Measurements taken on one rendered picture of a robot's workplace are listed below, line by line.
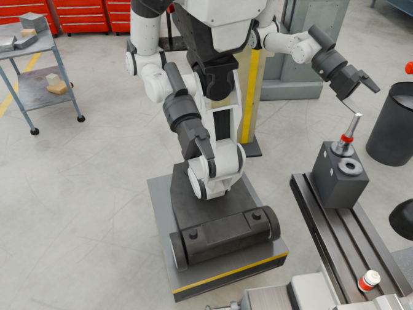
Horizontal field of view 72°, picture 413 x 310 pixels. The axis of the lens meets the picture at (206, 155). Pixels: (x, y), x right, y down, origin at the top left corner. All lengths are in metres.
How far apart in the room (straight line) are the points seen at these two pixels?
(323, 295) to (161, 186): 1.19
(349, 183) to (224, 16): 0.75
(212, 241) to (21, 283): 1.39
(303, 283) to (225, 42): 0.92
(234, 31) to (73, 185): 2.10
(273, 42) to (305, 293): 0.95
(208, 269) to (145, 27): 1.23
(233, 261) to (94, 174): 1.57
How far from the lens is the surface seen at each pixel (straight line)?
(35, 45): 3.08
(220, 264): 1.66
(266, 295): 1.30
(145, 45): 0.98
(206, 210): 1.63
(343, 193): 1.26
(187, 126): 0.69
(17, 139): 3.45
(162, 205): 1.87
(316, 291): 1.25
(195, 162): 0.75
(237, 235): 1.53
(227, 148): 1.18
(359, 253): 1.29
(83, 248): 2.32
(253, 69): 2.35
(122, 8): 5.04
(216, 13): 0.90
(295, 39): 1.14
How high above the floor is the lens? 1.92
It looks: 45 degrees down
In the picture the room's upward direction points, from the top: straight up
